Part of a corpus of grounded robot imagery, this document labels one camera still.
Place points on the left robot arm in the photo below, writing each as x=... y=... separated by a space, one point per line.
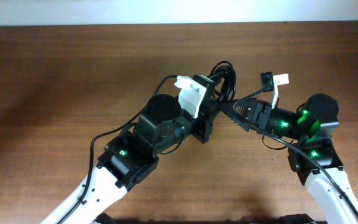
x=132 y=155

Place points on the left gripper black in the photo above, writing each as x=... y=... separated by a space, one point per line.
x=204 y=119

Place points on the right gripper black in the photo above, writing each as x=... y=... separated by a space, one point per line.
x=263 y=115

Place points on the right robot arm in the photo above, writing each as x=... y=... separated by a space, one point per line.
x=306 y=133

